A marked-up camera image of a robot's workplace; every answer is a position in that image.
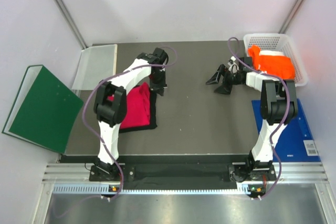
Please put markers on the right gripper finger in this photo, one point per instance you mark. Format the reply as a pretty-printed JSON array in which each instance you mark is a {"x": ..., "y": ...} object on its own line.
[
  {"x": 225, "y": 87},
  {"x": 217, "y": 75}
]

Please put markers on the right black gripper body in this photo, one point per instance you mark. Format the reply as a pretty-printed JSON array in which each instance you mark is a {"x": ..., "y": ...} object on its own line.
[{"x": 231, "y": 78}]

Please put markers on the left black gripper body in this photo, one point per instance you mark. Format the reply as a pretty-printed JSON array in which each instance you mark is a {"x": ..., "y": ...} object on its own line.
[{"x": 157, "y": 80}]

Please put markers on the pink red t-shirt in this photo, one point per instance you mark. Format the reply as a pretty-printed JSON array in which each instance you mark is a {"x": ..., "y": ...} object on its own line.
[{"x": 138, "y": 108}]

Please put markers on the black t-shirt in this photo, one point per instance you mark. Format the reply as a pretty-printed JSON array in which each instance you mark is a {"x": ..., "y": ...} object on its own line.
[{"x": 153, "y": 123}]

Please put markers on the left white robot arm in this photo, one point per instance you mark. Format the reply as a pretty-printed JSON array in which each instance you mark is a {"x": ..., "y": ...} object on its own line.
[{"x": 110, "y": 104}]

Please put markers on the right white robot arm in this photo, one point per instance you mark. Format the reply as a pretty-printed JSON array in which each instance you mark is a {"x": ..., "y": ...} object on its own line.
[{"x": 278, "y": 106}]

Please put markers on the white plastic basket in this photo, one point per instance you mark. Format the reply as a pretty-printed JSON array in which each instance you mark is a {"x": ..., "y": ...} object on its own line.
[{"x": 283, "y": 43}]

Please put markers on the orange t-shirt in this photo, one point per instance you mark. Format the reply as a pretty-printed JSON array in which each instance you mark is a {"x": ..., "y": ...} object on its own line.
[{"x": 272, "y": 62}]

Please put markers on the translucent plastic tray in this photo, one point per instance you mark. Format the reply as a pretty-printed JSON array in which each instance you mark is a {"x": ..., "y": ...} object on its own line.
[{"x": 96, "y": 64}]

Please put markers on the blue folder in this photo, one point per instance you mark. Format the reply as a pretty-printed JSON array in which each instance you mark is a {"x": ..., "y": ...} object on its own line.
[{"x": 296, "y": 142}]

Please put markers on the right aluminium frame post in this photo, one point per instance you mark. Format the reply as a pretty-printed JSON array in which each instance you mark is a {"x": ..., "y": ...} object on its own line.
[{"x": 291, "y": 16}]

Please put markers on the aluminium frame post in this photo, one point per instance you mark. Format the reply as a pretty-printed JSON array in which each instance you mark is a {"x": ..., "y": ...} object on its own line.
[
  {"x": 71, "y": 23},
  {"x": 291, "y": 16}
]

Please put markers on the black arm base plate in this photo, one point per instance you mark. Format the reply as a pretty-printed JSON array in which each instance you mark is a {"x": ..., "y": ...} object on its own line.
[{"x": 181, "y": 176}]

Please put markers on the green ring binder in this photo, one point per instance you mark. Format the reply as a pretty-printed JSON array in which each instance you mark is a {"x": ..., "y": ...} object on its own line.
[{"x": 44, "y": 110}]

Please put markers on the perforated cable duct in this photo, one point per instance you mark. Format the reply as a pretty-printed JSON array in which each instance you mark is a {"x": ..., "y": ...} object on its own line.
[{"x": 106, "y": 189}]

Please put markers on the left aluminium frame post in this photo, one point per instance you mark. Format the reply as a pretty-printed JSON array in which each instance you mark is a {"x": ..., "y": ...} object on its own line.
[{"x": 71, "y": 23}]

